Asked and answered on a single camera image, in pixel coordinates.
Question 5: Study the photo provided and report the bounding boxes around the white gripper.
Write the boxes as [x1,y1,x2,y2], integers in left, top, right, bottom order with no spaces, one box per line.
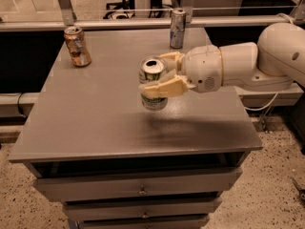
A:
[138,45,223,98]

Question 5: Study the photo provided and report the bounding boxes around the white green 7up can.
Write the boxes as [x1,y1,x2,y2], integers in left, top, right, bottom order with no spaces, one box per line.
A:
[139,56,168,111]

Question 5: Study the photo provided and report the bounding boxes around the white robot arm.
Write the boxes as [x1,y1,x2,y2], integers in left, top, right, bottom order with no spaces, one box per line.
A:
[139,23,305,98]

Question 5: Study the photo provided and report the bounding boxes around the silver blue redbull can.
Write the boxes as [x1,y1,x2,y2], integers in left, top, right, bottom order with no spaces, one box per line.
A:
[170,8,186,49]

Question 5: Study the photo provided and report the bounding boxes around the dented orange soda can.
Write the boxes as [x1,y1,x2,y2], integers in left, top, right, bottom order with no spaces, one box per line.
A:
[64,26,92,67]

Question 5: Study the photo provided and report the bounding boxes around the black office chair base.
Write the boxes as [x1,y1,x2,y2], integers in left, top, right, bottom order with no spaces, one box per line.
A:
[103,0,135,20]

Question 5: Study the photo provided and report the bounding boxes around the grey drawer cabinet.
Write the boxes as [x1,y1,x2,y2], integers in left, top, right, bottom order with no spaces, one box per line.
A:
[8,27,264,229]

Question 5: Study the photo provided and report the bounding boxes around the top grey drawer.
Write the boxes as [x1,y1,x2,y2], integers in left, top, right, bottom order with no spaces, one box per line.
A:
[33,168,242,201]

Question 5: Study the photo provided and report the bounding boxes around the grey drawer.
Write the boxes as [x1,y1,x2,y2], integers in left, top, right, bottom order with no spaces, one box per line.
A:
[33,168,242,201]
[63,197,222,221]
[80,215,209,229]

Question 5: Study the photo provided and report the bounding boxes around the grey metal railing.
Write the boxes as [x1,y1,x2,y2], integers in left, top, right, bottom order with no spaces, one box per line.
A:
[0,0,304,31]

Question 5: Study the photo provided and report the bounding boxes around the middle grey drawer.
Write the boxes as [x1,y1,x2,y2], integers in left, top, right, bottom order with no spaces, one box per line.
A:
[63,197,222,221]

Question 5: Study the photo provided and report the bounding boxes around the bottom grey drawer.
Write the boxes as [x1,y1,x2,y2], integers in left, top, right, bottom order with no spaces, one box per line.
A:
[80,215,209,229]

